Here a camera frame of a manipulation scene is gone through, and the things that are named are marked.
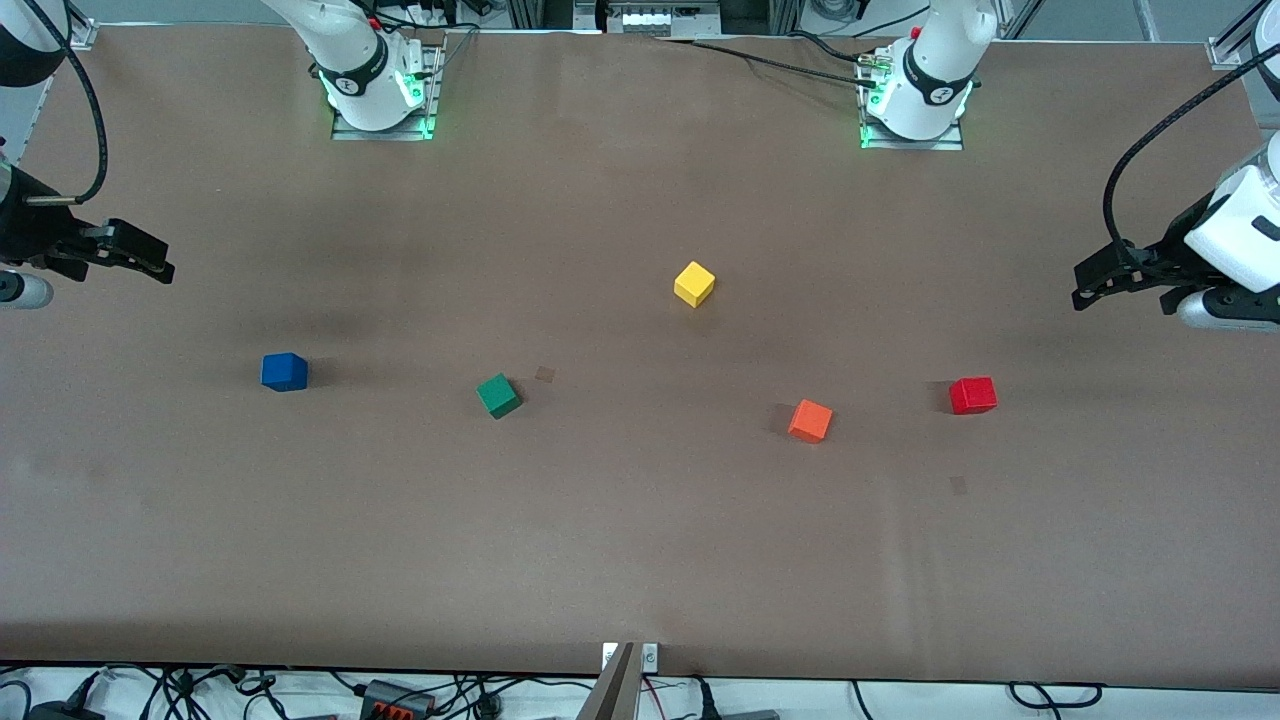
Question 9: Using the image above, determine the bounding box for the red wooden block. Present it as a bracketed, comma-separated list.
[949, 376, 999, 416]

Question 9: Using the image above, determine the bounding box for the blue wooden block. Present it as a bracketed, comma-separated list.
[261, 352, 309, 393]

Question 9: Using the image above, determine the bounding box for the orange wooden block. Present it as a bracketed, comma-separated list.
[787, 399, 834, 445]

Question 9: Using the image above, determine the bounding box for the green wooden block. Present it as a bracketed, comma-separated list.
[476, 373, 524, 420]

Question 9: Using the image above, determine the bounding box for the yellow wooden block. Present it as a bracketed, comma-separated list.
[673, 261, 717, 309]

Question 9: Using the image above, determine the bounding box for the black connector box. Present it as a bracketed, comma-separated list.
[360, 679, 438, 720]

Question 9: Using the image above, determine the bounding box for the silver electronics box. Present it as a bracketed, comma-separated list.
[608, 0, 723, 38]

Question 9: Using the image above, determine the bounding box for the large table cover sheet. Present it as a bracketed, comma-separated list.
[0, 22, 1280, 693]

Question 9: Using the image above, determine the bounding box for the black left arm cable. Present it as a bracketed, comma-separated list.
[1102, 42, 1280, 251]

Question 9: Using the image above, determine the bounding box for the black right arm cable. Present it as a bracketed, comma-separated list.
[22, 0, 109, 207]

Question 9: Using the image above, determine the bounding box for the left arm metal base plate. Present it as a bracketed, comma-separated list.
[858, 55, 966, 152]

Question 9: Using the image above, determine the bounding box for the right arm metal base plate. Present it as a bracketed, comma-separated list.
[330, 45, 443, 142]

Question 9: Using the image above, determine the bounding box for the black cable to arm base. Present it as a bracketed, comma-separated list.
[690, 38, 883, 89]

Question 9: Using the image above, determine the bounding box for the looped black cable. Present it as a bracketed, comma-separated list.
[1007, 681, 1107, 712]

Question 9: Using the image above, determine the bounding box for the wooden post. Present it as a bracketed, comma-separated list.
[577, 642, 641, 720]

